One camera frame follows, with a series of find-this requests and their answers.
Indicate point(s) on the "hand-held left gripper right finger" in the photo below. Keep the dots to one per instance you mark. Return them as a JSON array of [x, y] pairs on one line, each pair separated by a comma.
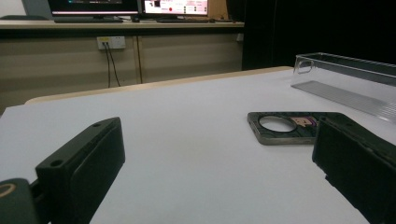
[[358, 161]]

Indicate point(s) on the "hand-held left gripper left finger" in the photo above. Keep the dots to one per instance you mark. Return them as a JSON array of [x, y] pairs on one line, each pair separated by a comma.
[[87, 161]]

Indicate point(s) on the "dark phone case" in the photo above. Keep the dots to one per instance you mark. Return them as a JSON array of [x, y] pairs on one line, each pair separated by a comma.
[[306, 130]]

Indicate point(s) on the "clear plastic box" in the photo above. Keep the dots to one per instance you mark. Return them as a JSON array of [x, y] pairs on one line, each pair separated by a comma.
[[342, 93]]

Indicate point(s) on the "beige wooden desk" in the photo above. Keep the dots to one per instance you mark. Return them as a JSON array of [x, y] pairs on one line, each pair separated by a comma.
[[62, 68]]

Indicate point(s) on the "white table mat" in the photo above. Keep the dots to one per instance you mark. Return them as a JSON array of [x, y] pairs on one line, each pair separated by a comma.
[[193, 130]]

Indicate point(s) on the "black curtain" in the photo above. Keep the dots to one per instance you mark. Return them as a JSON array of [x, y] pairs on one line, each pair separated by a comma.
[[311, 28]]

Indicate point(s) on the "black keyboard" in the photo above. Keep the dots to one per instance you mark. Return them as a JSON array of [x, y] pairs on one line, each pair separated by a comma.
[[87, 20], [183, 20]]

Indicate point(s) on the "dark computer monitor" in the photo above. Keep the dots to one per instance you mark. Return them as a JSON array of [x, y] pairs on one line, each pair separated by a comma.
[[93, 5]]

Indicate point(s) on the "grey chair back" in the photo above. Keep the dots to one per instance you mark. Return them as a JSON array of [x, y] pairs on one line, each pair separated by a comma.
[[37, 7]]

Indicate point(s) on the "bright computer monitor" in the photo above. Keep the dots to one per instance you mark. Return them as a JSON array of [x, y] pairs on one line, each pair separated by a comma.
[[174, 6]]

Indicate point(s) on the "white wall socket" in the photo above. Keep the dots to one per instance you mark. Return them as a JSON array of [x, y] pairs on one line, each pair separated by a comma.
[[116, 42]]

